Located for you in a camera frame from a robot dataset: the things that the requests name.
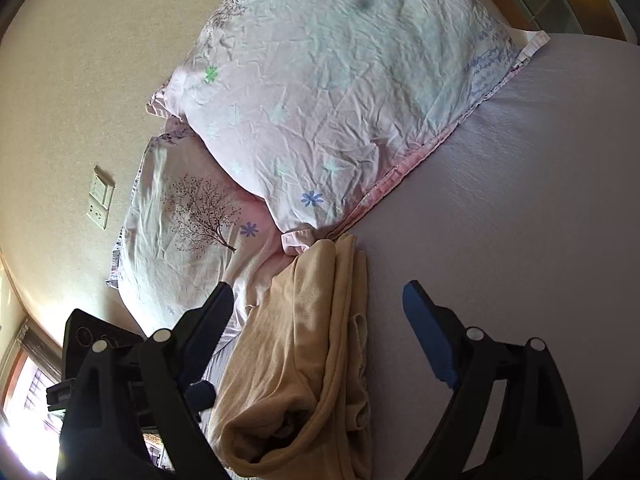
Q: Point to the white wall switch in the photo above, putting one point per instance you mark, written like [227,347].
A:
[103,186]

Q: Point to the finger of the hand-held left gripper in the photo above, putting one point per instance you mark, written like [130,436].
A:
[202,393]

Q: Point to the white wall socket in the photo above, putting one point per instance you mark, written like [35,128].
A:
[97,215]

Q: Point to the beige knit garment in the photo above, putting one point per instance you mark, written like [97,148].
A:
[295,340]

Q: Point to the large floral pink pillow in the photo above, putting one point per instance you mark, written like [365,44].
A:
[325,85]

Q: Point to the tree print pink pillow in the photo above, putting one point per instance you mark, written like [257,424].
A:
[165,230]

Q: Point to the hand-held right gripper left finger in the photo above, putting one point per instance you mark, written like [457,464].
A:
[210,321]

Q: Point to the window with wooden frame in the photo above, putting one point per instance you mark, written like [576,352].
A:
[30,385]

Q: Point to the lavender bed sheet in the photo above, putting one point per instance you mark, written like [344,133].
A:
[500,210]

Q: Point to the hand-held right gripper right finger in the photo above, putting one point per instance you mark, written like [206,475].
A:
[431,332]

